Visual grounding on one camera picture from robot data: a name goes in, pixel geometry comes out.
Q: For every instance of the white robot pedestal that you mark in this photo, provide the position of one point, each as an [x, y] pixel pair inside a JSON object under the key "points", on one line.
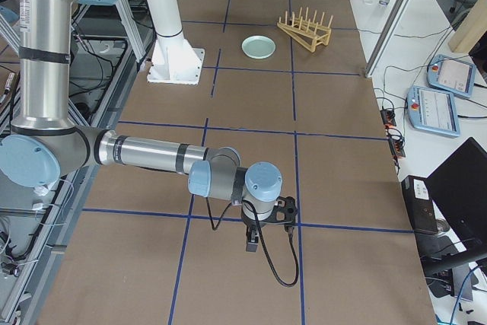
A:
{"points": [[173, 61]]}

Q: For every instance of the black laptop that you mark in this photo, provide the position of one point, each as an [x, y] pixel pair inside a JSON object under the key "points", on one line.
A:
{"points": [[458, 188]]}

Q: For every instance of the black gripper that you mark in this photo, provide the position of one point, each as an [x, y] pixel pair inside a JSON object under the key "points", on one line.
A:
{"points": [[251, 224]]}

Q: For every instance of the blue teach pendant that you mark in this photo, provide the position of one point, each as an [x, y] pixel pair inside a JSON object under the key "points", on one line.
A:
{"points": [[433, 110], [451, 74]]}

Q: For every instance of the aluminium frame post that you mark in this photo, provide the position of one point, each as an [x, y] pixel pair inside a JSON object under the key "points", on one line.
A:
{"points": [[387, 33]]}

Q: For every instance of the wooden plate rack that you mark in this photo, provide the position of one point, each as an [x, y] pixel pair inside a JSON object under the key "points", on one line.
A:
{"points": [[306, 29]]}

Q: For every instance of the near blue teach pendant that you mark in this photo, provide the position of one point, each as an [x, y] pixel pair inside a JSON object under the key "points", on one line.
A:
{"points": [[433, 110]]}

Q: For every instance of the light green plate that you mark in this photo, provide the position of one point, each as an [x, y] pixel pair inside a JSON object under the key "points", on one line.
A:
{"points": [[258, 47]]}

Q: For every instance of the black computer box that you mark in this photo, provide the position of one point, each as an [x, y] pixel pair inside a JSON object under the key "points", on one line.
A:
{"points": [[420, 208]]}

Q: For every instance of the black orange connector strip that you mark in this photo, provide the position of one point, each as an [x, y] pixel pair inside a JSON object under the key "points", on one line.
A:
{"points": [[395, 137]]}

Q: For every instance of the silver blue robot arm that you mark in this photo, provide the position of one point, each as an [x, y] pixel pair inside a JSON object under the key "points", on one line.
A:
{"points": [[45, 144]]}

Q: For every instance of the far blue teach pendant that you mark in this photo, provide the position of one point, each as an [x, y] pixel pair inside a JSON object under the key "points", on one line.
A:
{"points": [[451, 74]]}

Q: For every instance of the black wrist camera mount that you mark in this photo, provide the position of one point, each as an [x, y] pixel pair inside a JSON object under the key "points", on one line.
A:
{"points": [[283, 213]]}

